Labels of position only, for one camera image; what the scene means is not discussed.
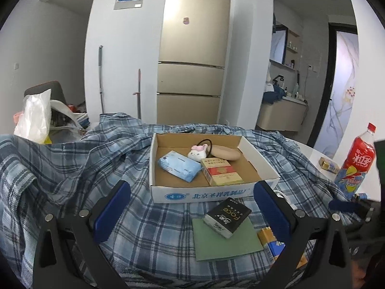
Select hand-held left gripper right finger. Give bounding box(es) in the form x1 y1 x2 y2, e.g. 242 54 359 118
253 180 353 289

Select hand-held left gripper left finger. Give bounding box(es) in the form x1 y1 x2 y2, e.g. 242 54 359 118
32 180 132 289

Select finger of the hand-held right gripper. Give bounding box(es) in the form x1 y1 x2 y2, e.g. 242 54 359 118
328 199 375 217
374 139 385 187

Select black tissue packet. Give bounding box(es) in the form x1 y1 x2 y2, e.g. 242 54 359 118
204 197 252 239

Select green card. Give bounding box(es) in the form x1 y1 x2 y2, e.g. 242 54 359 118
192 217 264 261

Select red cigarette box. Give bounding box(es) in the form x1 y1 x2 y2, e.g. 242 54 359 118
200 157 244 186

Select shallow cardboard box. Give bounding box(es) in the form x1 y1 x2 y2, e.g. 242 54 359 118
149 132 281 204

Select beige round pouch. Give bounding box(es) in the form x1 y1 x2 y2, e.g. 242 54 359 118
211 145 242 161

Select light blue tissue pack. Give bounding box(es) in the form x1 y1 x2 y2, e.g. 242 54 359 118
157 151 202 183

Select white plush with hair tie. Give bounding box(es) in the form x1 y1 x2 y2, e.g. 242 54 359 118
187 138 215 161

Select red drink bottle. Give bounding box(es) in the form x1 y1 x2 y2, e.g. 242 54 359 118
334 122 377 201

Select small yellow box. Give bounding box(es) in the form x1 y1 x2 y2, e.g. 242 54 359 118
319 157 340 173

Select blue plaid cloth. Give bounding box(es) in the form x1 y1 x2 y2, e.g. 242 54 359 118
0 113 361 289

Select beige vanity cabinet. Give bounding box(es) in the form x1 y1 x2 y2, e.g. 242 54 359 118
256 96 309 132

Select stack of books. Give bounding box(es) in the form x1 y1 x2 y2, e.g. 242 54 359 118
72 113 91 127

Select white tote bag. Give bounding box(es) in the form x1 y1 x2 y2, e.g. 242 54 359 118
50 99 88 140

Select dark blue clothes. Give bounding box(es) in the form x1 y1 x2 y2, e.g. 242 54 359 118
262 84 285 104

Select thin grey pole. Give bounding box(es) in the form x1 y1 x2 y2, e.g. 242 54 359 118
132 69 142 119

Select clear plastic bag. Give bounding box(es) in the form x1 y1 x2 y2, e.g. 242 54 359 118
13 89 52 144

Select grey chair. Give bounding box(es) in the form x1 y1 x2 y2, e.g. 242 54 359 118
24 81 68 109

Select gold refrigerator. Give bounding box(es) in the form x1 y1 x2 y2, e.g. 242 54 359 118
156 0 233 125

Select bathroom mirror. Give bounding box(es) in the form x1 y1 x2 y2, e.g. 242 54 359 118
272 27 289 64

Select black door frame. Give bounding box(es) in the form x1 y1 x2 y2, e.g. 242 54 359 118
307 22 360 157

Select silver mop handle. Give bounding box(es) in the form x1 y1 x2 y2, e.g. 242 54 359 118
98 45 105 113

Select bathroom wall shelf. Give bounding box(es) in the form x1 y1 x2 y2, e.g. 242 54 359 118
287 30 301 53

